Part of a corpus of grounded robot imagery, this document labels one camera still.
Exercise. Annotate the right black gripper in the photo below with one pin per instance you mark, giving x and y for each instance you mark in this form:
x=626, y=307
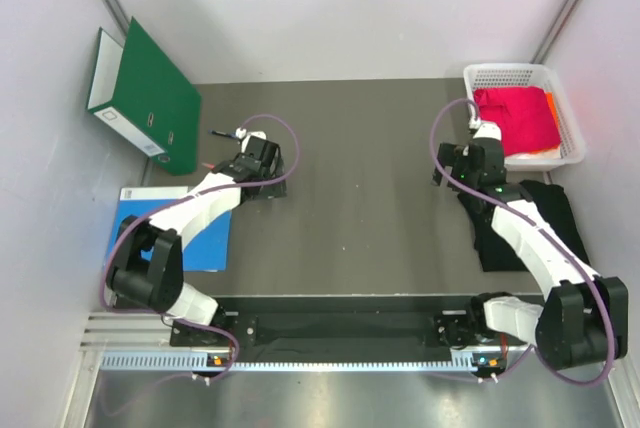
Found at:
x=449, y=155

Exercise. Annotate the white plastic basket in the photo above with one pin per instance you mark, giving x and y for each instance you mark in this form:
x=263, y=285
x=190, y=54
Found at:
x=495, y=75

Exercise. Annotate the pink red t shirt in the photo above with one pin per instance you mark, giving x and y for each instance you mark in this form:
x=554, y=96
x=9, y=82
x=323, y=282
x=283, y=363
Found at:
x=523, y=116

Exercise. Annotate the black folded t shirt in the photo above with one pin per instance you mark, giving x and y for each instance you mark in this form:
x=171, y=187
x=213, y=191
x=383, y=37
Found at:
x=496, y=255

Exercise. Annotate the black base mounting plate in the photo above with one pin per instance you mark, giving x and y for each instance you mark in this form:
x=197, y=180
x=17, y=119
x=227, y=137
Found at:
x=352, y=329

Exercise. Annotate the blue pen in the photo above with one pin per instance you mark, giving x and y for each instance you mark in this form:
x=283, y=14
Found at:
x=222, y=134

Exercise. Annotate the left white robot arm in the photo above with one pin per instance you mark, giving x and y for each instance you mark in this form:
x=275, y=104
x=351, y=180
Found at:
x=146, y=264

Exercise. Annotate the orange t shirt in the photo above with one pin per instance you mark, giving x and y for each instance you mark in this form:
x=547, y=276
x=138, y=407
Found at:
x=552, y=108

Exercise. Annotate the green lever arch binder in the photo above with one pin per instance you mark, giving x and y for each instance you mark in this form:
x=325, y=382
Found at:
x=139, y=92

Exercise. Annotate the blue paper folder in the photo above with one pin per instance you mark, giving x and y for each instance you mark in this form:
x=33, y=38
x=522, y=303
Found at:
x=207, y=252

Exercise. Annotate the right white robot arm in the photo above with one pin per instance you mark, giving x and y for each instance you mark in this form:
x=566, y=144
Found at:
x=584, y=316

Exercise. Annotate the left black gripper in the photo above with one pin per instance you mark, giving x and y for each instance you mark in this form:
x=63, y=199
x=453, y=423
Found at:
x=271, y=191

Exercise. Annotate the aluminium rail frame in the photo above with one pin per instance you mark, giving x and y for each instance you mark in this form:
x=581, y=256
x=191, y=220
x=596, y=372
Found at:
x=128, y=375

